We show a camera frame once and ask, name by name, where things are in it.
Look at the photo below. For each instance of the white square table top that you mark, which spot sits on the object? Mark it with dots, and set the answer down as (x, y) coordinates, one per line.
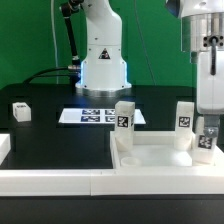
(158, 149)

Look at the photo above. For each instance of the white front fence wall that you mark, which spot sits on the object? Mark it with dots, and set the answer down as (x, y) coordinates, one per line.
(195, 180)

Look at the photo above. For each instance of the white sheet with tag markers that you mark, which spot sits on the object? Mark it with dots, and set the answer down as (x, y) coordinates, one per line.
(87, 116)

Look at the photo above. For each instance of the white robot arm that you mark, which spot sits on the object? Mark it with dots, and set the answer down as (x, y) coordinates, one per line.
(104, 70)

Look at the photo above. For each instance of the white left fence wall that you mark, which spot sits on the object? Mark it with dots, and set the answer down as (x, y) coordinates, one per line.
(5, 146)

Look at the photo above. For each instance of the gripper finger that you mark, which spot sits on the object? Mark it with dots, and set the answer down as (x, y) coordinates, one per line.
(211, 125)

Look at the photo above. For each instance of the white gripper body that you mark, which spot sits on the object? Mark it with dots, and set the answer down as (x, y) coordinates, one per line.
(210, 88)

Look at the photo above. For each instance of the white fence wall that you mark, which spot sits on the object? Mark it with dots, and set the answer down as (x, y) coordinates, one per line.
(5, 146)
(195, 180)

